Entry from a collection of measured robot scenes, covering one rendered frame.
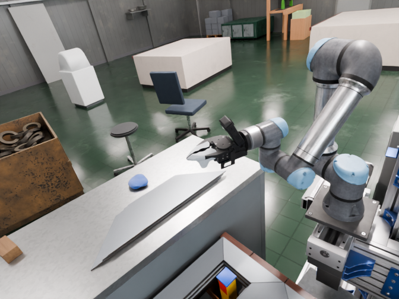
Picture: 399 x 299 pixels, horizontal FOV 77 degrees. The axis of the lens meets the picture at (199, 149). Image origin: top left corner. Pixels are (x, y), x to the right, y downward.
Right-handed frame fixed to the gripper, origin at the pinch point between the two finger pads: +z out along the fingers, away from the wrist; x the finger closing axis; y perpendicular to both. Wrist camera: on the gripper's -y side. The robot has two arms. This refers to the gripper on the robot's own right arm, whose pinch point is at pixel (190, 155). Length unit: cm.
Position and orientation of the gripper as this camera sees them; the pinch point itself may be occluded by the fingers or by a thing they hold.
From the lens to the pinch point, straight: 77.1
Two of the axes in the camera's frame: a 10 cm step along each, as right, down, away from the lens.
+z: -9.0, 3.3, -2.8
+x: -4.3, -5.4, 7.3
